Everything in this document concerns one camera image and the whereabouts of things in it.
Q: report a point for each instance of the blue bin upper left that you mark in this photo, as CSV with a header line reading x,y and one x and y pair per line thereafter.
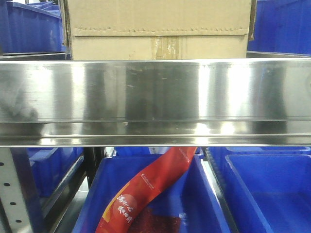
x,y
30,28

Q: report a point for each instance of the blue bin upper right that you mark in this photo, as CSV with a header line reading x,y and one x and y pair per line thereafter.
x,y
282,26

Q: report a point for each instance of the stainless steel shelf edge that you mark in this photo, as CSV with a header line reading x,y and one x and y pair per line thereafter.
x,y
240,102

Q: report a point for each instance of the blue bin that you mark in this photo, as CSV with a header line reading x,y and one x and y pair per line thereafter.
x,y
267,189
190,199
282,26
49,166
30,28

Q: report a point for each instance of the blue bin lower centre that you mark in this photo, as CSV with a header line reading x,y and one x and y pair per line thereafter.
x,y
190,199

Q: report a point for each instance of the perforated steel shelf post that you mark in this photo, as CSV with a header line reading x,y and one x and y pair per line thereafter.
x,y
14,170

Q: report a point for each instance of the red printed snack package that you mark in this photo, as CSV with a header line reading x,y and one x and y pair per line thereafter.
x,y
143,188

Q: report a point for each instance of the worn brown cardboard box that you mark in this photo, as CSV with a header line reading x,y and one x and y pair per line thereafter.
x,y
157,29

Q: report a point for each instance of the blue bin lower right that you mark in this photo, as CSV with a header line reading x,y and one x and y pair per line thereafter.
x,y
267,189

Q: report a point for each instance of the blue bin lower left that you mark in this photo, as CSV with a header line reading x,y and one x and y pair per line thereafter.
x,y
49,166

